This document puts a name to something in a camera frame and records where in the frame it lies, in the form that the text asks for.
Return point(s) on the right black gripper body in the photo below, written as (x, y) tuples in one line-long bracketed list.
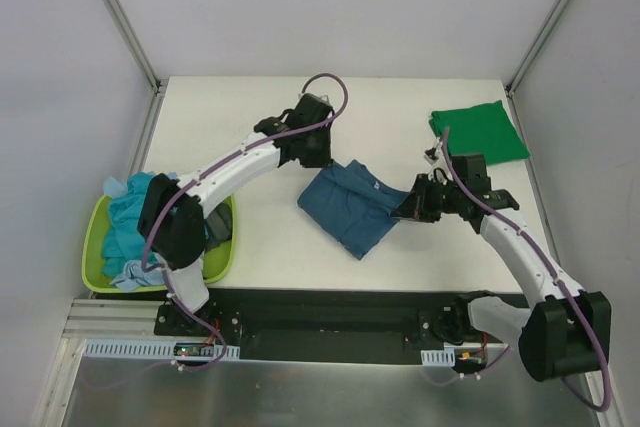
[(417, 200)]

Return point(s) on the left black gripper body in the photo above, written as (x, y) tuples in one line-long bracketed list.
[(314, 153)]

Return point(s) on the dark blue t shirt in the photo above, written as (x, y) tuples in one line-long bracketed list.
[(352, 206)]

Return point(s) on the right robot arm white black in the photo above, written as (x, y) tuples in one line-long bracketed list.
[(564, 329)]

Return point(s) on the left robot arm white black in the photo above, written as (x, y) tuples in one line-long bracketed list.
[(173, 219)]

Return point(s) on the folded green t shirt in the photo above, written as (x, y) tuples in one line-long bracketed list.
[(482, 129)]

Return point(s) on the dark grey t shirt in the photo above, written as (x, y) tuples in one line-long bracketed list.
[(218, 227)]

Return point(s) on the lime green plastic basket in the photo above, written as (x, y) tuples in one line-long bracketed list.
[(101, 256)]

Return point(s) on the turquoise t shirt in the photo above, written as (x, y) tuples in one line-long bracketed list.
[(123, 242)]

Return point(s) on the light blue t shirt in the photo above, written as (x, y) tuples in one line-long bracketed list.
[(134, 276)]

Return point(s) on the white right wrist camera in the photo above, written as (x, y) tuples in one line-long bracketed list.
[(434, 155)]

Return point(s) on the right aluminium frame post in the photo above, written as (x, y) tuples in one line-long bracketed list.
[(542, 36)]

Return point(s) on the aluminium frame post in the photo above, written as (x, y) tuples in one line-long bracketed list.
[(542, 36), (132, 43)]

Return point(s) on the right white cable duct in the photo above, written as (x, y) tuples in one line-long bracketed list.
[(438, 358)]

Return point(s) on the white cable duct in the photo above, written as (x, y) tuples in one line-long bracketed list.
[(438, 358), (158, 350)]

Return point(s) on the left aluminium frame post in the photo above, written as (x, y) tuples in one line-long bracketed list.
[(132, 43)]

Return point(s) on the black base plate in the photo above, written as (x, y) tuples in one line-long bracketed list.
[(361, 327)]

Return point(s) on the left white cable duct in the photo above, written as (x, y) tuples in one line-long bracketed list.
[(158, 350)]

